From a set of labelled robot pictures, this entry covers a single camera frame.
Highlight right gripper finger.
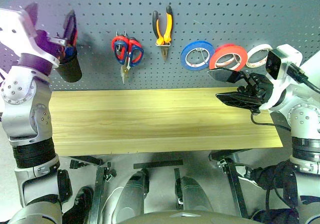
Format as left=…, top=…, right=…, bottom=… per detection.
left=215, top=90, right=261, bottom=110
left=207, top=68, right=247, bottom=84

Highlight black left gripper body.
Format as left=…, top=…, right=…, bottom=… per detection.
left=35, top=30, right=69, bottom=63

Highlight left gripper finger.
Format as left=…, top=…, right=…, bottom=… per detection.
left=62, top=8, right=78, bottom=47
left=24, top=2, right=39, bottom=30

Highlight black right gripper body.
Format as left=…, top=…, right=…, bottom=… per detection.
left=236, top=72, right=272, bottom=113

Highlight wide red tape roll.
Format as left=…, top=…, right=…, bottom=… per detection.
left=208, top=43, right=248, bottom=72

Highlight blue handled scissors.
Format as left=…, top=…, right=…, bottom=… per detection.
left=114, top=41, right=145, bottom=85

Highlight orange black pliers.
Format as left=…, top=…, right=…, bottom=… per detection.
left=151, top=5, right=174, bottom=62

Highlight thin red tape roll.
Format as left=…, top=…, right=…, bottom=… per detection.
left=215, top=53, right=242, bottom=69

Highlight silver tape peg hook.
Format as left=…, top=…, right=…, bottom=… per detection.
left=196, top=48, right=210, bottom=65

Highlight white tape roll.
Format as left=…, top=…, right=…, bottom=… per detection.
left=246, top=43, right=273, bottom=68

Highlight blue tape roll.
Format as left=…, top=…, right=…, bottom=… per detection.
left=180, top=40, right=216, bottom=72

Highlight grey perforated pegboard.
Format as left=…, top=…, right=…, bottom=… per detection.
left=0, top=0, right=320, bottom=91

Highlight blue marker pen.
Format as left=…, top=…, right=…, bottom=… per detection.
left=64, top=46, right=76, bottom=58

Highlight black plastic cup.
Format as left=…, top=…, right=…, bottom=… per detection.
left=53, top=46, right=83, bottom=83

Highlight white black sneaker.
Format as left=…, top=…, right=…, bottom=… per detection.
left=243, top=165, right=266, bottom=187

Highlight long black floor strip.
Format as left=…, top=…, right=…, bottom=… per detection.
left=133, top=159, right=184, bottom=170

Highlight dark grey rounded shell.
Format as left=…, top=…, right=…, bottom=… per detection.
left=174, top=175, right=213, bottom=213
left=111, top=169, right=151, bottom=222

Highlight grey curved robot chest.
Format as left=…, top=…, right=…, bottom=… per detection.
left=119, top=209, right=251, bottom=224

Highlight black shoe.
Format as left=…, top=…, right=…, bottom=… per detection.
left=72, top=186, right=95, bottom=223

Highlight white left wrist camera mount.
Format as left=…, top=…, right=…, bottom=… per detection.
left=0, top=7, right=61, bottom=67

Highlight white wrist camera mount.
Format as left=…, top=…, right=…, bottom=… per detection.
left=0, top=7, right=61, bottom=67
left=259, top=44, right=303, bottom=111

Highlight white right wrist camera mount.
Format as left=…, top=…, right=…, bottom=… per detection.
left=259, top=44, right=303, bottom=111

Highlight red handled scissors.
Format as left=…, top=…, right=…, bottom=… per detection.
left=111, top=35, right=143, bottom=67

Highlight black metal table frame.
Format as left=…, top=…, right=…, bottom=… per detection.
left=208, top=149, right=251, bottom=219
left=68, top=155, right=117, bottom=224

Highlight white floor cable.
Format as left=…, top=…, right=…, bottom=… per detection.
left=103, top=186, right=125, bottom=219

